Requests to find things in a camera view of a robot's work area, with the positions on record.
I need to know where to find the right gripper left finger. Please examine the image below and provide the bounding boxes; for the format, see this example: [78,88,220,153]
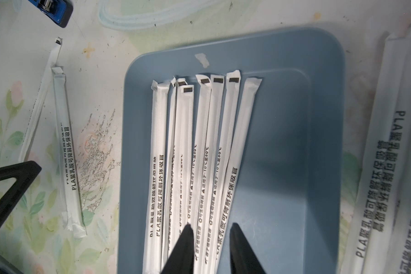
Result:
[161,224,195,274]

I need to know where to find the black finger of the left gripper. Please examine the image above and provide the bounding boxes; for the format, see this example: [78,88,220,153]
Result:
[0,161,42,228]

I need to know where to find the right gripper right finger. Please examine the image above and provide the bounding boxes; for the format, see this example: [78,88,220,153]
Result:
[229,223,266,274]

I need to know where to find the straw being gripped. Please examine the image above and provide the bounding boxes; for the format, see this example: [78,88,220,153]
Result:
[188,73,212,227]

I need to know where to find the blue storage tray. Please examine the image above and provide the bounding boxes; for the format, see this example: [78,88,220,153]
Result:
[118,27,345,274]

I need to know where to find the left wrapped straw pile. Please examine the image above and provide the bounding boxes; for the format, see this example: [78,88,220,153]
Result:
[18,37,87,239]

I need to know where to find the wrapped straw pile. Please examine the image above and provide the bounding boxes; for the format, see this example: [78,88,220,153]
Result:
[340,26,411,274]
[18,37,87,239]

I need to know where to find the right wrapped straw pile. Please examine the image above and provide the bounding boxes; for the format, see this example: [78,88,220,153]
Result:
[340,26,411,274]

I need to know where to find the blue stapler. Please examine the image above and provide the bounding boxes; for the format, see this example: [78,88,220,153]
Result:
[29,0,73,29]

